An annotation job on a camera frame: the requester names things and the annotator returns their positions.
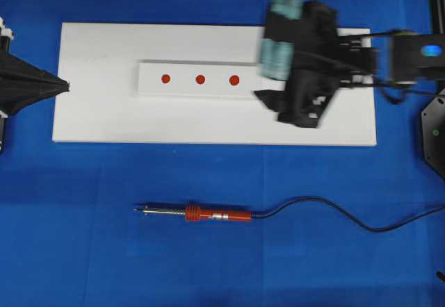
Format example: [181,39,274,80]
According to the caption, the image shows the white foam board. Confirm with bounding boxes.
[52,23,377,147]

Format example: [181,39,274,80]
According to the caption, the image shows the white raised strip board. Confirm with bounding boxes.
[131,59,279,100]

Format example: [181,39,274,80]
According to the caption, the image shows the blue table cover cloth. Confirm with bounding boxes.
[1,0,444,306]

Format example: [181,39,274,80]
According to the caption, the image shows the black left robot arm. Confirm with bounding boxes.
[1,19,70,150]

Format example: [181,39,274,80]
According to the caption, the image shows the black aluminium frame post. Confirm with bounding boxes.
[429,0,445,34]

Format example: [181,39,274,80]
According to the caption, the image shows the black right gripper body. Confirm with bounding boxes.
[262,0,371,96]

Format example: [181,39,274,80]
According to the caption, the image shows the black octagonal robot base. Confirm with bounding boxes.
[421,90,444,178]

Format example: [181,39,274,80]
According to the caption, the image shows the orange soldering iron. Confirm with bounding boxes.
[133,205,252,222]

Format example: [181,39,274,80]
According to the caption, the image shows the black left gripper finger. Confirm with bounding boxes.
[1,51,70,116]

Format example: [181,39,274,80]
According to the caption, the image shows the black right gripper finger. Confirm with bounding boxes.
[277,78,339,128]
[253,90,288,113]

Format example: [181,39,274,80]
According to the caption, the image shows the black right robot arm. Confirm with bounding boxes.
[253,1,444,128]

